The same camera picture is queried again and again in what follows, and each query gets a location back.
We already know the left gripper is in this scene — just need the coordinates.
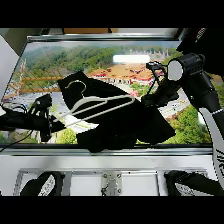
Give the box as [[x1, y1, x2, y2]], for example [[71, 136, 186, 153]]
[[38, 112, 66, 143]]

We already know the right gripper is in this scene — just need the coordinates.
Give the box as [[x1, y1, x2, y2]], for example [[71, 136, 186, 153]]
[[141, 79, 182, 108]]

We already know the white clothes hanger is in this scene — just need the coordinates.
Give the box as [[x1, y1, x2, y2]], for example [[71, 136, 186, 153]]
[[60, 79, 136, 127]]

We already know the black long-sleeved shirt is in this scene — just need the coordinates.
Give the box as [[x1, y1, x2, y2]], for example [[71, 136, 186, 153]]
[[57, 70, 177, 154]]

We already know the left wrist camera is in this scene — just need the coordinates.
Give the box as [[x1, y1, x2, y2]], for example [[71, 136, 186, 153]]
[[30, 93, 54, 116]]

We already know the black cable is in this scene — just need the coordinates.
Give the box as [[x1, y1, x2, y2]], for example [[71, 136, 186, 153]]
[[0, 129, 35, 154]]

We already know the silver frame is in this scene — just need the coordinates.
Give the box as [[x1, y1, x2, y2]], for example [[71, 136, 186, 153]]
[[0, 32, 224, 197]]

